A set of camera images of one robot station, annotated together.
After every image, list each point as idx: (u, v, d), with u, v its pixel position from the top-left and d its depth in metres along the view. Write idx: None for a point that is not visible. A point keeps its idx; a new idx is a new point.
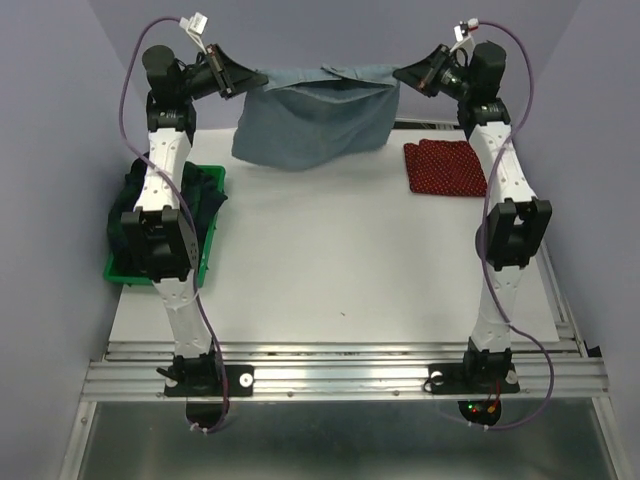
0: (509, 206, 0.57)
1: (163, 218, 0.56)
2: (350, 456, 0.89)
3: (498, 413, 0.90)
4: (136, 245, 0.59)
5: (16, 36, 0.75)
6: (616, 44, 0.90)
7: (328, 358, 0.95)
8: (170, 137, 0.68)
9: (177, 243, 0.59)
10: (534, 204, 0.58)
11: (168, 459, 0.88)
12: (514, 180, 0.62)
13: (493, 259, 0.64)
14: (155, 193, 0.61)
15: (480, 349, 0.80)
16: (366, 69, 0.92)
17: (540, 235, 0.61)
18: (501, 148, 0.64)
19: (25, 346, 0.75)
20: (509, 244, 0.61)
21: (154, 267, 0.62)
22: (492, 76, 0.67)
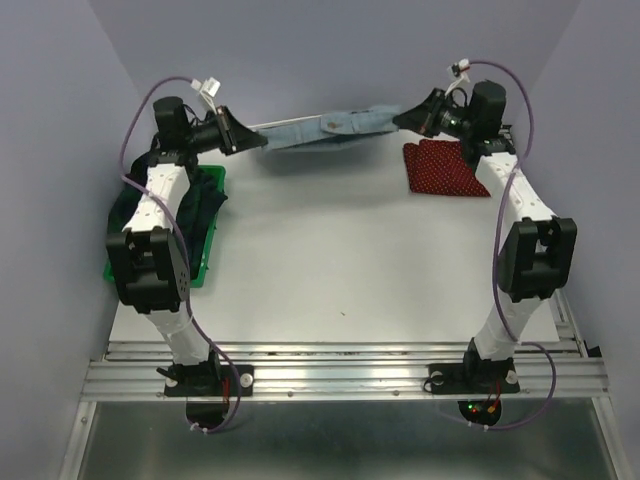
0: (531, 225, 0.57)
1: (151, 238, 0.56)
2: (350, 456, 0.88)
3: (498, 413, 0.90)
4: (122, 271, 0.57)
5: (18, 34, 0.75)
6: (616, 47, 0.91)
7: (329, 358, 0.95)
8: (169, 171, 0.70)
9: (166, 267, 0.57)
10: (555, 223, 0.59)
11: (166, 459, 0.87)
12: (529, 201, 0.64)
13: (516, 291, 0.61)
14: (147, 215, 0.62)
15: (482, 357, 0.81)
16: (364, 122, 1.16)
17: (567, 261, 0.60)
18: (511, 174, 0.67)
19: (25, 345, 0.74)
20: (533, 271, 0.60)
21: (140, 299, 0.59)
22: (493, 112, 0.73)
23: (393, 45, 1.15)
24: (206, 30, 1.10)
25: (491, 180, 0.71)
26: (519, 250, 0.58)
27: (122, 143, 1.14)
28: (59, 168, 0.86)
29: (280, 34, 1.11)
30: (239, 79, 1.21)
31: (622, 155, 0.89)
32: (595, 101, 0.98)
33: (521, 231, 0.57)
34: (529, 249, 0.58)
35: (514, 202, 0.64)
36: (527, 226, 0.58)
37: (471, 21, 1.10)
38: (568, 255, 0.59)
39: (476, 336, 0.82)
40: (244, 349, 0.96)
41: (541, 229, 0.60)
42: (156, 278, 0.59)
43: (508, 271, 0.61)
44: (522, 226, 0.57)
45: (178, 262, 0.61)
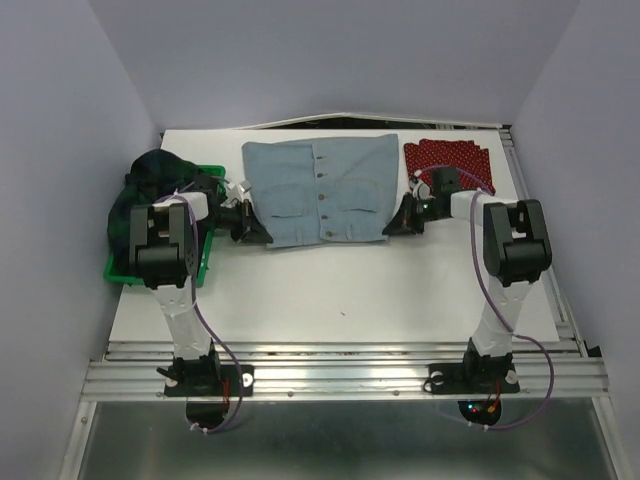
0: (499, 204, 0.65)
1: (172, 207, 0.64)
2: (350, 456, 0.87)
3: (498, 412, 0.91)
4: (139, 235, 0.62)
5: (16, 35, 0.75)
6: (616, 47, 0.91)
7: (329, 357, 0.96)
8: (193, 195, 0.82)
9: (181, 234, 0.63)
10: (523, 204, 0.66)
11: (165, 459, 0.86)
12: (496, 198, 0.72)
13: (505, 273, 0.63)
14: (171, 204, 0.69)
15: (482, 355, 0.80)
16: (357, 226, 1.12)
17: (544, 237, 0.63)
18: (475, 189, 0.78)
19: (25, 346, 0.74)
20: (517, 248, 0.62)
21: (149, 269, 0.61)
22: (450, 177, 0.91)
23: (393, 46, 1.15)
24: (206, 30, 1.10)
25: (464, 206, 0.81)
26: (495, 226, 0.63)
27: (122, 143, 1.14)
28: (58, 169, 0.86)
29: (280, 34, 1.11)
30: (240, 79, 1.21)
31: (623, 156, 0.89)
32: (595, 102, 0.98)
33: (490, 209, 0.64)
34: (504, 224, 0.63)
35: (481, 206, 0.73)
36: (497, 206, 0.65)
37: (471, 21, 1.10)
38: (545, 231, 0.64)
39: (474, 334, 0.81)
40: (245, 349, 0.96)
41: (513, 213, 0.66)
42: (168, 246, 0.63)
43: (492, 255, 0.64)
44: (492, 207, 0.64)
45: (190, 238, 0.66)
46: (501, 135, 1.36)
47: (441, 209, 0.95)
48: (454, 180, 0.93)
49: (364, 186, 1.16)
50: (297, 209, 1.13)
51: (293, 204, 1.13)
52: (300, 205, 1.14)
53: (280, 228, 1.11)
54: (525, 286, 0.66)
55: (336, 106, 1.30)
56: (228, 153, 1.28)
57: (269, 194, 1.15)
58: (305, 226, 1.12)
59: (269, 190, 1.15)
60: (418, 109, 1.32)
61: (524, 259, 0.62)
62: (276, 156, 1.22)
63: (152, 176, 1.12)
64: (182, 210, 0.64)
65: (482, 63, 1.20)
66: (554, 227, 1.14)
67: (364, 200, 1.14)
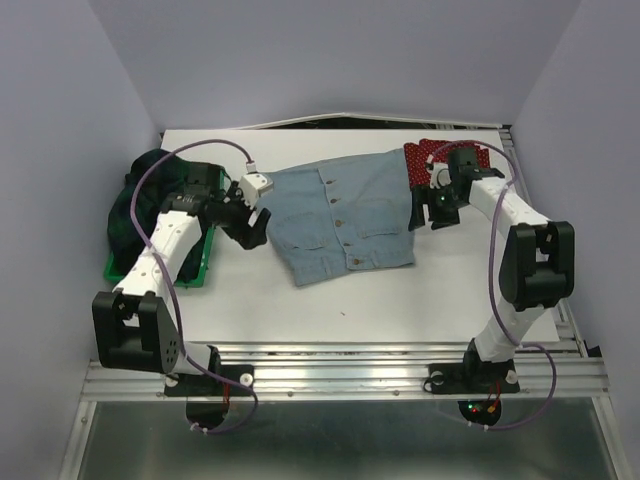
0: (529, 229, 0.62)
1: (140, 307, 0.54)
2: (351, 457, 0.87)
3: (498, 412, 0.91)
4: (106, 334, 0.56)
5: (16, 37, 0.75)
6: (615, 47, 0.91)
7: (329, 357, 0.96)
8: (178, 221, 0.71)
9: (151, 339, 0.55)
10: (554, 228, 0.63)
11: (165, 460, 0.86)
12: (524, 210, 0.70)
13: (521, 301, 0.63)
14: (144, 275, 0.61)
15: (483, 360, 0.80)
16: (383, 257, 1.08)
17: (569, 267, 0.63)
18: (502, 190, 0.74)
19: (25, 346, 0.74)
20: (537, 279, 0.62)
21: (124, 365, 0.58)
22: (469, 155, 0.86)
23: (392, 46, 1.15)
24: (206, 30, 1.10)
25: (486, 201, 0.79)
26: (519, 255, 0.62)
27: (122, 143, 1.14)
28: (58, 169, 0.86)
29: (280, 34, 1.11)
30: (240, 79, 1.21)
31: (624, 155, 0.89)
32: (595, 102, 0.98)
33: (518, 235, 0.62)
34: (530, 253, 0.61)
35: (508, 213, 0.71)
36: (526, 232, 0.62)
37: (471, 22, 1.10)
38: (571, 260, 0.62)
39: (477, 337, 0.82)
40: (245, 348, 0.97)
41: (539, 235, 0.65)
42: (141, 347, 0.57)
43: (512, 281, 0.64)
44: (519, 232, 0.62)
45: (168, 329, 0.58)
46: (501, 134, 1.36)
47: (460, 194, 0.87)
48: (472, 161, 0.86)
49: (380, 206, 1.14)
50: (317, 239, 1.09)
51: (311, 235, 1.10)
52: (320, 236, 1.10)
53: (309, 267, 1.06)
54: (540, 309, 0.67)
55: (335, 106, 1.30)
56: (227, 153, 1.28)
57: (285, 228, 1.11)
58: (331, 257, 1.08)
59: (282, 223, 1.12)
60: (417, 109, 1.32)
61: (543, 289, 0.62)
62: (282, 187, 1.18)
63: (152, 176, 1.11)
64: (151, 310, 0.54)
65: (481, 63, 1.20)
66: None
67: (381, 220, 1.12)
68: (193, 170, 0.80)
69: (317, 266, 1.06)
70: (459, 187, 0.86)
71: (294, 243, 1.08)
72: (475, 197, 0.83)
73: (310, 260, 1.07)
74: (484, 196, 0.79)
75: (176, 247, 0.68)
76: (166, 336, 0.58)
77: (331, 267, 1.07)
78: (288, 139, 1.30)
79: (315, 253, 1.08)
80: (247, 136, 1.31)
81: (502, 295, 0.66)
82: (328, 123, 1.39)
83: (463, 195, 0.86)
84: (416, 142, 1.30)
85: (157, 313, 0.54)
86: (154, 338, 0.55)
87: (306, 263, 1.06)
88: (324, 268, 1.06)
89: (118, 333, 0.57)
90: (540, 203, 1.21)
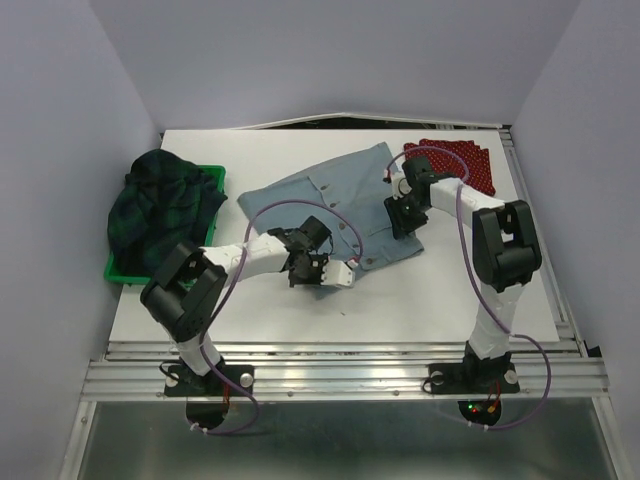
0: (490, 212, 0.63)
1: (206, 271, 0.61)
2: (350, 456, 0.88)
3: (498, 412, 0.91)
4: (165, 273, 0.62)
5: (15, 38, 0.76)
6: (616, 46, 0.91)
7: (328, 357, 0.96)
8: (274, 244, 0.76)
9: (191, 301, 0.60)
10: (512, 206, 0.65)
11: (166, 461, 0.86)
12: (480, 198, 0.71)
13: (499, 281, 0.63)
14: (226, 255, 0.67)
15: (482, 358, 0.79)
16: (392, 253, 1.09)
17: (533, 238, 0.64)
18: (457, 186, 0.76)
19: (25, 346, 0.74)
20: (508, 255, 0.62)
21: (154, 306, 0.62)
22: (423, 163, 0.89)
23: (392, 46, 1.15)
24: (207, 30, 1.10)
25: (446, 200, 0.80)
26: (486, 236, 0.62)
27: (122, 143, 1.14)
28: (58, 169, 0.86)
29: (280, 35, 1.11)
30: (240, 79, 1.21)
31: (624, 156, 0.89)
32: (594, 103, 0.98)
33: (481, 218, 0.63)
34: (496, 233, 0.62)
35: (468, 204, 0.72)
36: (487, 213, 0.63)
37: (470, 22, 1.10)
38: (534, 233, 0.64)
39: (471, 337, 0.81)
40: (246, 348, 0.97)
41: (501, 216, 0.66)
42: (177, 303, 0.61)
43: (485, 263, 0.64)
44: (483, 216, 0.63)
45: (206, 308, 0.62)
46: (501, 134, 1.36)
47: (421, 200, 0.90)
48: (427, 168, 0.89)
49: (380, 205, 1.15)
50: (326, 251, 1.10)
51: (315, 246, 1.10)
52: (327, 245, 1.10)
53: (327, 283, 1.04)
54: (519, 287, 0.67)
55: (335, 106, 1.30)
56: (227, 154, 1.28)
57: None
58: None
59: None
60: (418, 109, 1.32)
61: (516, 264, 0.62)
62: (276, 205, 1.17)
63: (151, 176, 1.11)
64: (210, 276, 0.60)
65: (481, 62, 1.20)
66: (556, 227, 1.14)
67: (381, 219, 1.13)
68: (311, 222, 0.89)
69: None
70: (419, 193, 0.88)
71: None
72: (434, 199, 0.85)
73: None
74: (444, 197, 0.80)
75: (258, 260, 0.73)
76: (200, 311, 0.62)
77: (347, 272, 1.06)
78: (288, 138, 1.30)
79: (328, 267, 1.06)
80: (247, 137, 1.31)
81: (480, 280, 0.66)
82: (328, 122, 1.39)
83: (425, 200, 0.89)
84: (416, 142, 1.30)
85: (213, 284, 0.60)
86: (194, 300, 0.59)
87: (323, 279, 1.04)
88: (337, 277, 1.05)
89: (172, 281, 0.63)
90: (540, 203, 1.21)
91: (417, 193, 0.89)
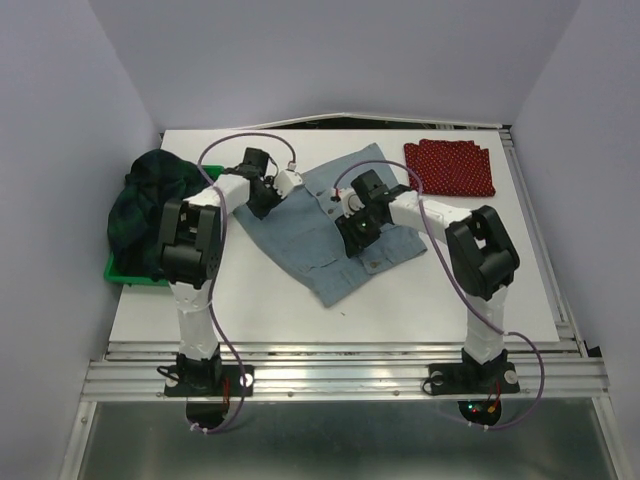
0: (463, 226, 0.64)
1: (203, 210, 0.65)
2: (350, 455, 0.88)
3: (498, 412, 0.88)
4: (168, 232, 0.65)
5: (15, 38, 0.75)
6: (616, 47, 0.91)
7: (328, 358, 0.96)
8: (237, 179, 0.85)
9: (205, 239, 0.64)
10: (479, 215, 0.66)
11: (166, 460, 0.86)
12: (447, 210, 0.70)
13: (487, 290, 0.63)
14: (205, 198, 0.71)
15: (481, 363, 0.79)
16: (397, 254, 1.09)
17: (506, 240, 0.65)
18: (419, 201, 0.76)
19: (24, 347, 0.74)
20: (488, 263, 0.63)
21: (172, 265, 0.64)
22: (375, 177, 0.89)
23: (392, 46, 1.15)
24: (207, 30, 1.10)
25: (409, 216, 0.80)
26: (464, 250, 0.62)
27: (122, 144, 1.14)
28: (58, 170, 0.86)
29: (280, 35, 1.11)
30: (240, 79, 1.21)
31: (624, 157, 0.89)
32: (595, 103, 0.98)
33: (455, 233, 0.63)
34: (471, 244, 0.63)
35: (435, 218, 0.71)
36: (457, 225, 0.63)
37: (470, 22, 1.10)
38: (506, 236, 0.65)
39: (467, 344, 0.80)
40: (245, 348, 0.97)
41: (471, 226, 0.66)
42: (192, 249, 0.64)
43: (468, 276, 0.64)
44: (455, 230, 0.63)
45: (217, 243, 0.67)
46: (501, 134, 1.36)
47: (380, 218, 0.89)
48: (378, 182, 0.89)
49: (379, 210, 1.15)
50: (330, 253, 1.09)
51: (322, 252, 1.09)
52: (334, 247, 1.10)
53: (333, 286, 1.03)
54: (504, 290, 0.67)
55: (335, 106, 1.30)
56: (227, 154, 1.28)
57: (294, 252, 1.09)
58: (351, 267, 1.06)
59: (286, 247, 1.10)
60: (418, 110, 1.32)
61: (499, 270, 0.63)
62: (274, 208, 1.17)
63: (151, 177, 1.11)
64: (212, 214, 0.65)
65: (482, 62, 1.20)
66: (556, 227, 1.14)
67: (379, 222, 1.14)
68: (249, 152, 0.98)
69: (340, 281, 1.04)
70: (378, 213, 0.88)
71: (307, 267, 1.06)
72: (396, 216, 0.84)
73: (330, 277, 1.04)
74: (406, 213, 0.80)
75: (232, 194, 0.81)
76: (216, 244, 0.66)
77: (353, 275, 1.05)
78: (288, 138, 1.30)
79: (332, 270, 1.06)
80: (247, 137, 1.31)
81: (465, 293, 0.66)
82: (328, 123, 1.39)
83: (385, 217, 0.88)
84: (416, 142, 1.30)
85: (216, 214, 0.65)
86: (209, 233, 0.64)
87: (329, 284, 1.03)
88: (351, 280, 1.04)
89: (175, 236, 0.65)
90: (540, 203, 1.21)
91: (374, 211, 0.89)
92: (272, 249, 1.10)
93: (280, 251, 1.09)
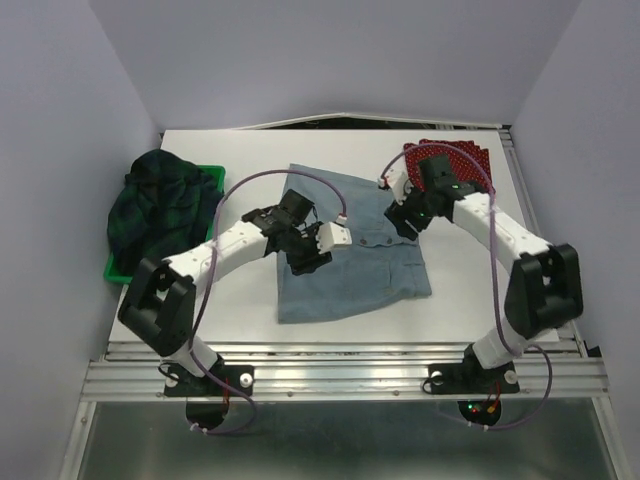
0: (534, 262, 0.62)
1: (174, 284, 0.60)
2: (350, 456, 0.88)
3: (498, 412, 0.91)
4: (136, 292, 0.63)
5: (15, 38, 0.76)
6: (615, 48, 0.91)
7: (329, 358, 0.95)
8: (247, 231, 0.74)
9: (166, 318, 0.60)
10: (556, 254, 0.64)
11: (165, 459, 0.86)
12: (520, 236, 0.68)
13: (535, 330, 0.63)
14: (194, 261, 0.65)
15: (486, 369, 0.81)
16: None
17: (576, 288, 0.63)
18: (492, 214, 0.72)
19: (24, 346, 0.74)
20: (547, 309, 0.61)
21: (135, 327, 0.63)
22: (445, 168, 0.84)
23: (392, 46, 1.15)
24: (208, 30, 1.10)
25: (474, 221, 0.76)
26: (531, 290, 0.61)
27: (122, 143, 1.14)
28: (58, 170, 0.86)
29: (280, 35, 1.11)
30: (240, 79, 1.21)
31: (623, 158, 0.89)
32: (595, 103, 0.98)
33: (524, 268, 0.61)
34: (538, 285, 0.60)
35: (505, 239, 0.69)
36: (531, 265, 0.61)
37: (470, 22, 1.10)
38: (576, 285, 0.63)
39: (479, 351, 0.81)
40: (245, 348, 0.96)
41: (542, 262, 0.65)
42: (154, 319, 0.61)
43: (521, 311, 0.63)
44: (526, 267, 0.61)
45: (185, 318, 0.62)
46: (501, 134, 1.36)
47: (439, 212, 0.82)
48: (446, 172, 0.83)
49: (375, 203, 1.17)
50: (389, 269, 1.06)
51: (377, 270, 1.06)
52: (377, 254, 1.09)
53: (417, 273, 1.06)
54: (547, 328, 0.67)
55: (335, 106, 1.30)
56: (227, 154, 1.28)
57: (361, 290, 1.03)
58: (406, 256, 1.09)
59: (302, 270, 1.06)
60: (418, 110, 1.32)
61: (554, 316, 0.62)
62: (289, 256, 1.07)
63: (151, 176, 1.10)
64: (176, 292, 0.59)
65: (481, 63, 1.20)
66: (556, 227, 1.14)
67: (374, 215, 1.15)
68: (289, 196, 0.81)
69: (412, 271, 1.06)
70: (439, 205, 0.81)
71: (386, 284, 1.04)
72: (458, 214, 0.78)
73: (406, 278, 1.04)
74: (471, 217, 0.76)
75: (234, 252, 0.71)
76: (180, 323, 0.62)
77: (412, 260, 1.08)
78: (288, 138, 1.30)
79: (401, 266, 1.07)
80: (247, 137, 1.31)
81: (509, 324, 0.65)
82: (329, 123, 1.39)
83: (444, 211, 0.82)
84: (416, 142, 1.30)
85: (185, 295, 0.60)
86: (169, 316, 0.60)
87: (411, 279, 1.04)
88: (420, 260, 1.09)
89: (144, 297, 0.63)
90: (540, 203, 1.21)
91: (434, 202, 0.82)
92: (332, 306, 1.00)
93: (341, 296, 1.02)
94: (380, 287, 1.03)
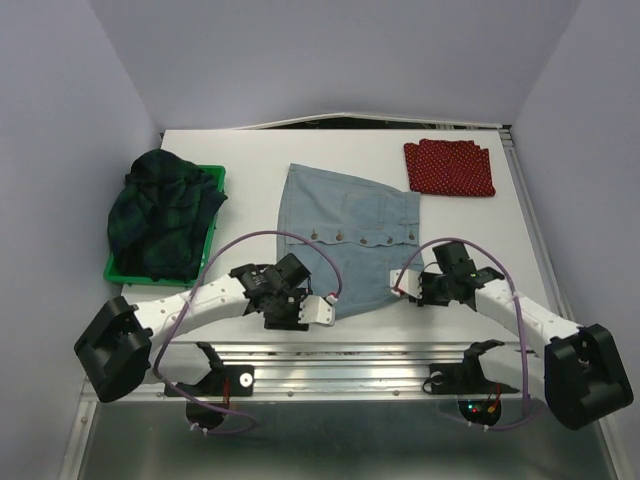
0: (567, 347, 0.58)
1: (131, 336, 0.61)
2: (350, 455, 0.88)
3: (498, 412, 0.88)
4: (95, 332, 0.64)
5: (14, 38, 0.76)
6: (616, 47, 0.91)
7: (328, 358, 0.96)
8: (230, 286, 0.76)
9: (113, 367, 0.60)
10: (589, 335, 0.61)
11: (165, 459, 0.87)
12: (547, 319, 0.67)
13: (585, 421, 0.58)
14: (162, 312, 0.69)
15: (489, 378, 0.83)
16: (411, 223, 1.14)
17: (620, 371, 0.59)
18: (514, 299, 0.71)
19: (25, 346, 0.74)
20: (593, 398, 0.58)
21: (85, 364, 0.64)
22: (460, 253, 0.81)
23: (392, 46, 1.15)
24: (208, 30, 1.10)
25: (496, 309, 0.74)
26: (572, 380, 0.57)
27: (122, 144, 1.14)
28: (58, 169, 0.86)
29: (280, 35, 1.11)
30: (241, 80, 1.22)
31: (623, 158, 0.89)
32: (595, 102, 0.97)
33: (560, 357, 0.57)
34: (577, 376, 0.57)
35: (531, 325, 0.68)
36: (565, 351, 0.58)
37: (470, 21, 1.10)
38: (620, 369, 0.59)
39: (490, 373, 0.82)
40: (245, 348, 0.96)
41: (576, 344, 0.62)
42: (105, 363, 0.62)
43: (568, 403, 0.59)
44: (559, 354, 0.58)
45: (134, 372, 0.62)
46: (501, 134, 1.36)
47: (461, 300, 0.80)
48: (464, 257, 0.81)
49: (376, 203, 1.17)
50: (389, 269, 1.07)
51: (377, 271, 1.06)
52: (378, 254, 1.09)
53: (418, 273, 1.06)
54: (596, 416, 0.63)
55: (336, 106, 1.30)
56: (227, 154, 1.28)
57: (362, 291, 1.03)
58: (407, 257, 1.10)
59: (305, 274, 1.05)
60: (417, 110, 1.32)
61: (602, 405, 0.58)
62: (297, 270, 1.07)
63: (151, 176, 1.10)
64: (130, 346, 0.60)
65: (481, 63, 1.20)
66: (556, 227, 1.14)
67: (374, 215, 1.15)
68: (288, 260, 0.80)
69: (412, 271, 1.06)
70: (460, 293, 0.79)
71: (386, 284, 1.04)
72: (482, 305, 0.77)
73: None
74: (493, 305, 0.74)
75: (210, 307, 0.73)
76: (129, 375, 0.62)
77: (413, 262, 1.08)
78: (288, 138, 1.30)
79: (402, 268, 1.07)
80: (247, 137, 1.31)
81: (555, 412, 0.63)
82: (328, 123, 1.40)
83: (465, 299, 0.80)
84: (417, 142, 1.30)
85: (136, 352, 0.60)
86: (117, 370, 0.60)
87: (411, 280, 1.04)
88: (420, 260, 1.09)
89: (103, 337, 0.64)
90: (541, 203, 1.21)
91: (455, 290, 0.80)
92: None
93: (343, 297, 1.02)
94: (380, 287, 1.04)
